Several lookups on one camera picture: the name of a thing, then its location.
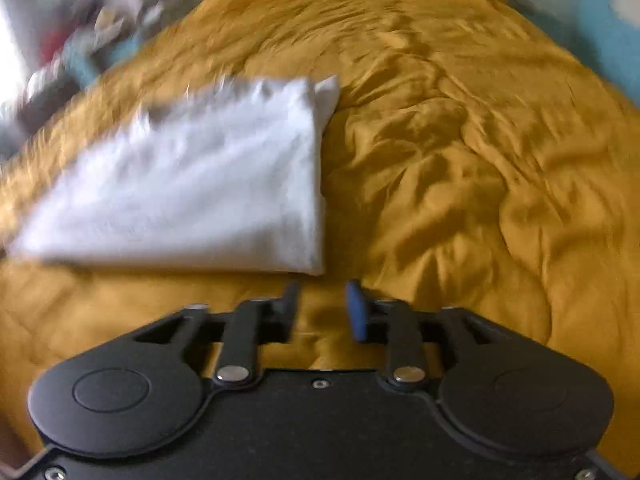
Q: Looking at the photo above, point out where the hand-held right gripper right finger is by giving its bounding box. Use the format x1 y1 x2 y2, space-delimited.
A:
346 280 493 388

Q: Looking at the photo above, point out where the blue and white wardrobe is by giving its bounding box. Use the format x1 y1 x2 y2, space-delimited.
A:
530 0 640 91

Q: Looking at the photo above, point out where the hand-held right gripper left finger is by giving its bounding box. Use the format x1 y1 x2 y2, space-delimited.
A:
132 280 302 386

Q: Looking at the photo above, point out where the mustard yellow quilt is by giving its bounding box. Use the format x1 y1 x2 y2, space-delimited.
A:
0 0 640 456

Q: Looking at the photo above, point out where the white printed sweatshirt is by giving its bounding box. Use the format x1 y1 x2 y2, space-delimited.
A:
7 76 342 277

